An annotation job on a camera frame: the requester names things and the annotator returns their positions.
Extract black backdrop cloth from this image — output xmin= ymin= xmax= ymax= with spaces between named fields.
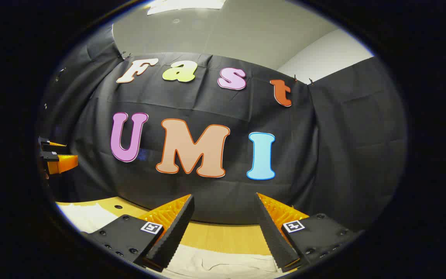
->
xmin=39 ymin=25 xmax=408 ymax=233

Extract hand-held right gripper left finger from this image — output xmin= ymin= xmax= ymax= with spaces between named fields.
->
xmin=86 ymin=194 xmax=196 ymax=272

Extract white jeans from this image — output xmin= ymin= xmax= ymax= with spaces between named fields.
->
xmin=58 ymin=203 xmax=285 ymax=278

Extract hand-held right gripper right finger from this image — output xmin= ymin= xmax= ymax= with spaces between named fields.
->
xmin=256 ymin=192 xmax=364 ymax=274

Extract ceiling light panel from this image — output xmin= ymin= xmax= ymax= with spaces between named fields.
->
xmin=147 ymin=0 xmax=226 ymax=16

